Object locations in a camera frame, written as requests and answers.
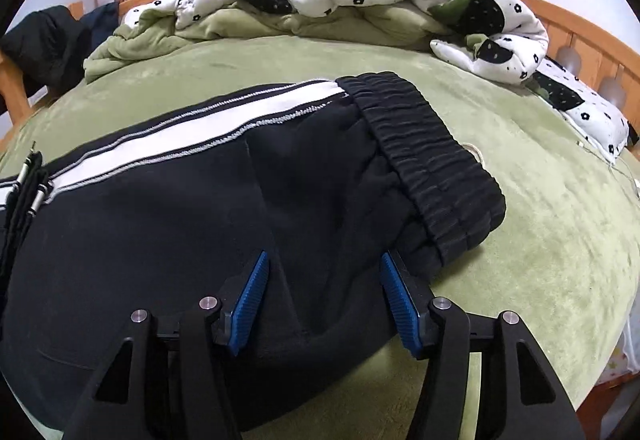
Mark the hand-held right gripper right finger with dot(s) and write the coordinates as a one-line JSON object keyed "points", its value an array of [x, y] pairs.
{"points": [[400, 305]]}

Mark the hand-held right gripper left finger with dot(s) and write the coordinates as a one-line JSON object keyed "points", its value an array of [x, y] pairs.
{"points": [[250, 300]]}

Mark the black pants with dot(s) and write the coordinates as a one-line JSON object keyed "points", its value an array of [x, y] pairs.
{"points": [[150, 220]]}

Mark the green fleece blanket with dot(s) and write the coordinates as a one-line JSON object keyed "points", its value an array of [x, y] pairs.
{"points": [[550, 220]]}

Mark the star printed cloth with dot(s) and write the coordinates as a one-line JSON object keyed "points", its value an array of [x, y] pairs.
{"points": [[617, 360]]}

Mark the white flowered pillow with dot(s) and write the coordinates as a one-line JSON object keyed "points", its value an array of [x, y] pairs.
{"points": [[595, 115]]}

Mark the navy blue garment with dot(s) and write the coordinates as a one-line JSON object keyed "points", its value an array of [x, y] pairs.
{"points": [[102, 25]]}

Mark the black jacket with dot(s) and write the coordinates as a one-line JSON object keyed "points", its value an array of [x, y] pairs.
{"points": [[45, 40]]}

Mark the wooden bed frame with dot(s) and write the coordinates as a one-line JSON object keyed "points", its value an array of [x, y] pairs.
{"points": [[575, 27]]}

